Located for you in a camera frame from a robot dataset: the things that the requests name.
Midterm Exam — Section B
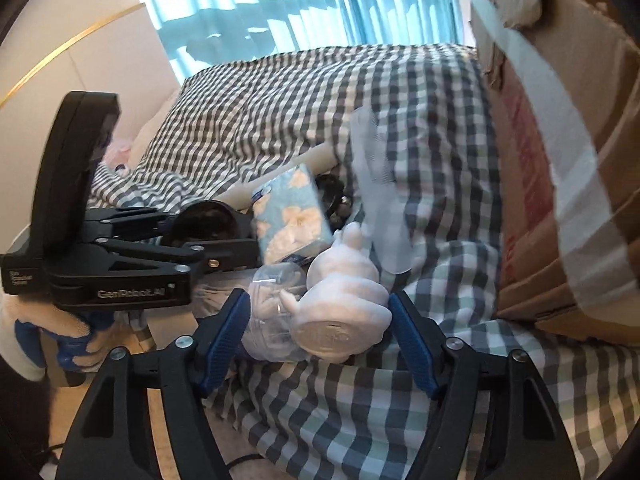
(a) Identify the clear plastic pouch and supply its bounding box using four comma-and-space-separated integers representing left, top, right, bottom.
349, 107, 418, 277

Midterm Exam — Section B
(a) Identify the black beaded accessory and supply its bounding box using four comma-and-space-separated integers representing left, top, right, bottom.
319, 174, 355, 227

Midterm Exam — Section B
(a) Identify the clear plastic container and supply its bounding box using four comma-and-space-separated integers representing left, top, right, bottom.
241, 262, 313, 362

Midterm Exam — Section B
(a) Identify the white figurine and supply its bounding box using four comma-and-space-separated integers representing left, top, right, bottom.
280, 221, 393, 361

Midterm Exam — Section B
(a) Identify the brown cardboard box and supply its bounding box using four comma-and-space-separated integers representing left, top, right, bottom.
452, 0, 640, 351

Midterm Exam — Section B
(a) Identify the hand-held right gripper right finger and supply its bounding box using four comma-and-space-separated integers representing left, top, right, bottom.
387, 291, 583, 480

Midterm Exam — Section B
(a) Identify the person's left hand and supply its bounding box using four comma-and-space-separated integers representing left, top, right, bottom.
0, 290, 131, 388

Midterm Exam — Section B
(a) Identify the blue floral tissue pack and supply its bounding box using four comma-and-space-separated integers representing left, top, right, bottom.
249, 162, 335, 267

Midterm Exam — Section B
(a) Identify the white pillow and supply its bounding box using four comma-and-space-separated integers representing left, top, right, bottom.
100, 92, 181, 176

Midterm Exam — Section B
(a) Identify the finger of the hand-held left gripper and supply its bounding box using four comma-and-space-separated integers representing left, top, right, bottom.
94, 237, 263, 282
82, 206, 182, 245

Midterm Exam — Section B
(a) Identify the black cable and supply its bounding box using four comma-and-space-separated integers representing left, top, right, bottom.
225, 452, 266, 480

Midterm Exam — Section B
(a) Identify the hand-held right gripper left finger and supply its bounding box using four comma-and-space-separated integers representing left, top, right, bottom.
52, 289, 252, 480

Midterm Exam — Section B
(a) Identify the green checked blanket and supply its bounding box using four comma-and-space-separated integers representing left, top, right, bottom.
85, 42, 640, 480

